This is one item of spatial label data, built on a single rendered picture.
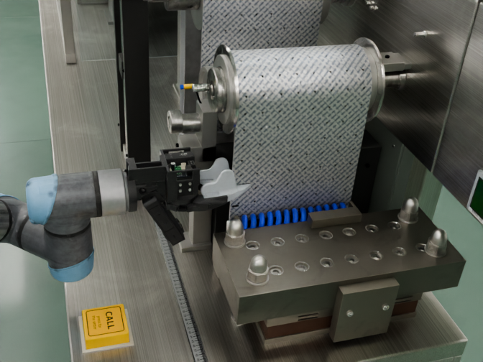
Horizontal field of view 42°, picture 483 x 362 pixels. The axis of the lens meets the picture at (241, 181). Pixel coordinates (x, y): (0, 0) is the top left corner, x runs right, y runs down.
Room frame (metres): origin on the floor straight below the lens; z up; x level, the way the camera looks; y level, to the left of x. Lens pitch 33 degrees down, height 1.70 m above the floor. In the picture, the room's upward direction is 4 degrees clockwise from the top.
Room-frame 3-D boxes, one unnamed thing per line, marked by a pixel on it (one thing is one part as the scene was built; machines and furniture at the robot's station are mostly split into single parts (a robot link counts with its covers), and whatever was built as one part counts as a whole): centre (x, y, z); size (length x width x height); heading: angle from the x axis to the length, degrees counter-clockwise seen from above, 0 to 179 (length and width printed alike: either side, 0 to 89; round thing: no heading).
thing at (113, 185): (0.84, 0.21, 1.11); 0.08 x 0.05 x 0.08; 19
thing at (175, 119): (0.97, 0.12, 1.18); 0.04 x 0.02 x 0.04; 19
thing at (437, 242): (0.85, -0.34, 1.05); 0.04 x 0.04 x 0.04
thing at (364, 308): (0.76, -0.22, 0.96); 0.10 x 0.03 x 0.11; 109
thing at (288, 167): (0.94, -0.09, 1.11); 0.23 x 0.01 x 0.18; 109
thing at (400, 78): (1.05, -0.24, 1.25); 0.07 x 0.04 x 0.04; 109
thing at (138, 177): (0.86, 0.13, 1.12); 0.12 x 0.08 x 0.09; 109
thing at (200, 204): (0.86, 0.07, 1.09); 0.09 x 0.05 x 0.02; 108
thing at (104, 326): (0.73, 0.21, 0.91); 0.07 x 0.07 x 0.02; 19
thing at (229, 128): (0.96, 0.04, 1.25); 0.15 x 0.01 x 0.15; 19
